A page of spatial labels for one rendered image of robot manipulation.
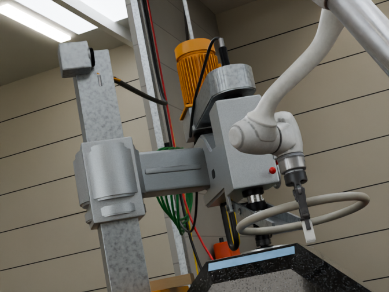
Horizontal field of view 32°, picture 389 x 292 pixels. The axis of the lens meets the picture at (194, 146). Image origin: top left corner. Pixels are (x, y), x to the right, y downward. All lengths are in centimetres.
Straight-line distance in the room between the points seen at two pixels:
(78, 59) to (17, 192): 617
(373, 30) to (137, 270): 191
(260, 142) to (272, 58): 614
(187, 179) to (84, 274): 548
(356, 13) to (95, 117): 188
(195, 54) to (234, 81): 80
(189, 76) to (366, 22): 205
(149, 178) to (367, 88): 481
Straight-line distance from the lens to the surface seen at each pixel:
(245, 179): 306
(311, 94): 809
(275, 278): 240
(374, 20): 194
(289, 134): 228
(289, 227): 272
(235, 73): 315
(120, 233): 341
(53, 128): 935
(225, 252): 618
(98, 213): 338
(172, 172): 359
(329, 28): 222
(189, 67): 386
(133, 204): 340
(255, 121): 217
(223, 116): 310
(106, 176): 338
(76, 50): 354
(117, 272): 339
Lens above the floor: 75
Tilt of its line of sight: 12 degrees up
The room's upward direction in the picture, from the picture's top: 11 degrees counter-clockwise
